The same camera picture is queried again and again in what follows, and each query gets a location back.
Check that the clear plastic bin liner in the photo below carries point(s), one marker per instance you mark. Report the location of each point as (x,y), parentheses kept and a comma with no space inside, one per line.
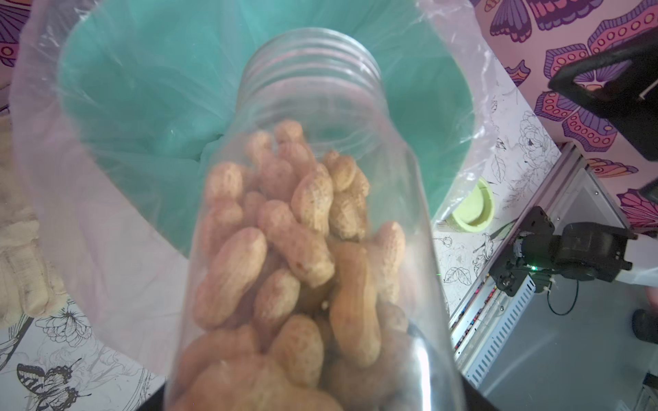
(125,277)

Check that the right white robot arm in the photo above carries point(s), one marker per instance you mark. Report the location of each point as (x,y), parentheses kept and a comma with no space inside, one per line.
(583,251)

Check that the teal plastic trash bin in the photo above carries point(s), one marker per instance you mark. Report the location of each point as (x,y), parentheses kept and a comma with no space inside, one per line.
(151,87)

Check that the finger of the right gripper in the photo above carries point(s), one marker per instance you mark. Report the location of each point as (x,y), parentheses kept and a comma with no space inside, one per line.
(629,101)

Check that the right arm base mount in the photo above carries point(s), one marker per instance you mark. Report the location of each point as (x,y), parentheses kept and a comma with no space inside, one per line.
(508,269)

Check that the clear jar of peanuts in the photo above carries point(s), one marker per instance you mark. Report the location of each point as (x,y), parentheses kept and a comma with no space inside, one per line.
(313,279)

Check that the green-lid peanut jar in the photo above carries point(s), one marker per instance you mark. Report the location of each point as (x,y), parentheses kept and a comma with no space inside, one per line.
(476,212)

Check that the aluminium front rail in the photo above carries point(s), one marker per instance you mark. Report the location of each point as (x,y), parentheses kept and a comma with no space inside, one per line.
(487,316)

